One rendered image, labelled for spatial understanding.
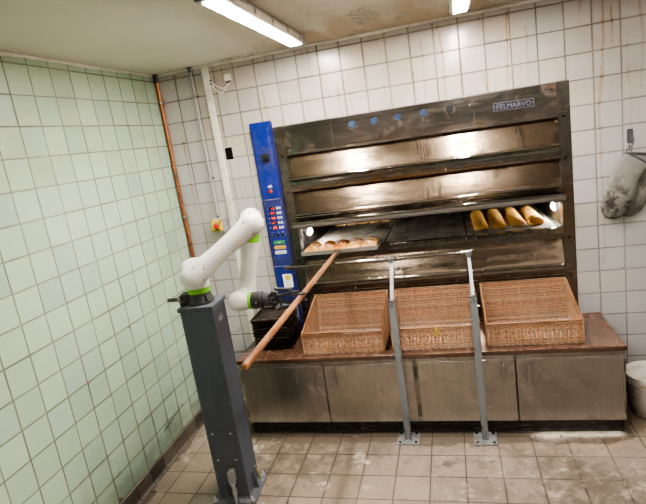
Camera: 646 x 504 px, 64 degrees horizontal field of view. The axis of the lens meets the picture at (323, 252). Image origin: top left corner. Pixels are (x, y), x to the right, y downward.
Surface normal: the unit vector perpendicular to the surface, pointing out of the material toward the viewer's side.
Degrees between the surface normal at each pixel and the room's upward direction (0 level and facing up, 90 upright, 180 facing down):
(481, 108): 90
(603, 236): 90
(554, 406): 89
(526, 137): 70
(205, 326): 90
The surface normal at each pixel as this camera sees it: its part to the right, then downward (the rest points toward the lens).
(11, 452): 0.96, -0.09
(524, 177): -0.26, -0.11
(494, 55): -0.22, 0.24
